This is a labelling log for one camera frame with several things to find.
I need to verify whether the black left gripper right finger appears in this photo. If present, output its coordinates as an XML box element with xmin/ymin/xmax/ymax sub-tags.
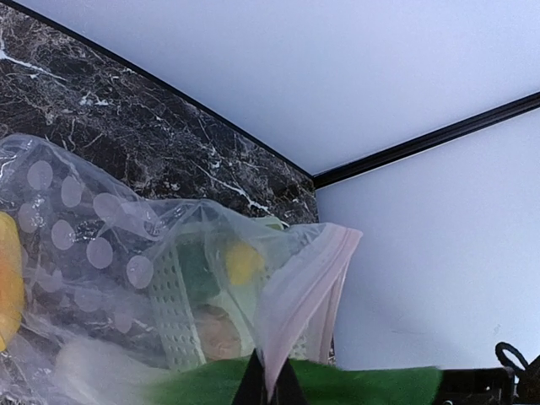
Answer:
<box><xmin>272</xmin><ymin>359</ymin><xmax>309</xmax><ymax>405</ymax></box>

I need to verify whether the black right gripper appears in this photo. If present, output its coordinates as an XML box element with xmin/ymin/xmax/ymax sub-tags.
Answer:
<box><xmin>438</xmin><ymin>367</ymin><xmax>515</xmax><ymax>405</ymax></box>

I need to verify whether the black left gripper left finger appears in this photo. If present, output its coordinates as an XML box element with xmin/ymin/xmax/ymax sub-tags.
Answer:
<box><xmin>232</xmin><ymin>352</ymin><xmax>267</xmax><ymax>405</ymax></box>

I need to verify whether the brown mushroom toy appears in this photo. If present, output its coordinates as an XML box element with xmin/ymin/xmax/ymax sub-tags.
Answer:
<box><xmin>194</xmin><ymin>304</ymin><xmax>241</xmax><ymax>362</ymax></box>

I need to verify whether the green white bok choy toy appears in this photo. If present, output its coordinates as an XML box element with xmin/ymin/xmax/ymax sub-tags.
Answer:
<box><xmin>54</xmin><ymin>337</ymin><xmax>443</xmax><ymax>404</ymax></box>

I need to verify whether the clear zip top bag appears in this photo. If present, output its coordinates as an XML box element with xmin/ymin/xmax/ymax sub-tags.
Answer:
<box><xmin>1</xmin><ymin>134</ymin><xmax>361</xmax><ymax>404</ymax></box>

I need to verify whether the orange yellow toy food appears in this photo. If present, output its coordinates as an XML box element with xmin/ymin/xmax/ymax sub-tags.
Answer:
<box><xmin>0</xmin><ymin>212</ymin><xmax>24</xmax><ymax>352</ymax></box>

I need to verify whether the green pepper toy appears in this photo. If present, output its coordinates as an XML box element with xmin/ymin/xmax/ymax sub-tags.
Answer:
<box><xmin>177</xmin><ymin>241</ymin><xmax>220</xmax><ymax>302</ymax></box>

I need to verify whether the yellow lemon toy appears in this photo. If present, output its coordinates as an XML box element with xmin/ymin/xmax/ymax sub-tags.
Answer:
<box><xmin>224</xmin><ymin>242</ymin><xmax>265</xmax><ymax>286</ymax></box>

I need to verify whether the pale green plastic basket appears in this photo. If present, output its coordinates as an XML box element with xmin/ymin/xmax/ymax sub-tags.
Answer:
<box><xmin>147</xmin><ymin>215</ymin><xmax>334</xmax><ymax>372</ymax></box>

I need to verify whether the right black frame post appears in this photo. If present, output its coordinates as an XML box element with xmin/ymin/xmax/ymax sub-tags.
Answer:
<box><xmin>313</xmin><ymin>92</ymin><xmax>539</xmax><ymax>190</ymax></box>

